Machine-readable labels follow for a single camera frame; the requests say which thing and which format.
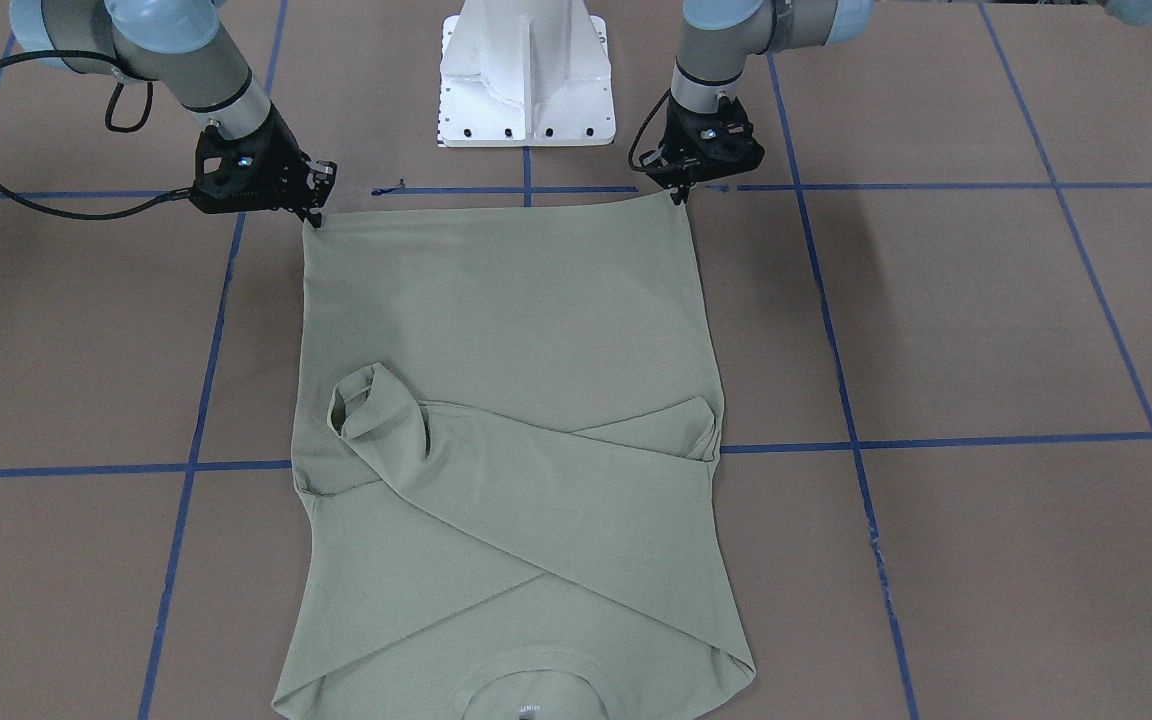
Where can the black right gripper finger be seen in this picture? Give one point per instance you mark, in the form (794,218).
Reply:
(319,183)

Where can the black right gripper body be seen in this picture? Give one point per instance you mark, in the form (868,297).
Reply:
(281,151)

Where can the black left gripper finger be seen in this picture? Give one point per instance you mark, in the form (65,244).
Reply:
(678,184)

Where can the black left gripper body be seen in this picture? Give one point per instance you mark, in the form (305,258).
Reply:
(681,187)

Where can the olive green long-sleeve shirt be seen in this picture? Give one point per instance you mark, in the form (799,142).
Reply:
(507,429)

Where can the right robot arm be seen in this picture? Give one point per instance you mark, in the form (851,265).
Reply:
(182,44)

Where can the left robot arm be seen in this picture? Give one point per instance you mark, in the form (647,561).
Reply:
(718,37)

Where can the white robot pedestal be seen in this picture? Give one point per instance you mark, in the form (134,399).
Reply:
(525,73)

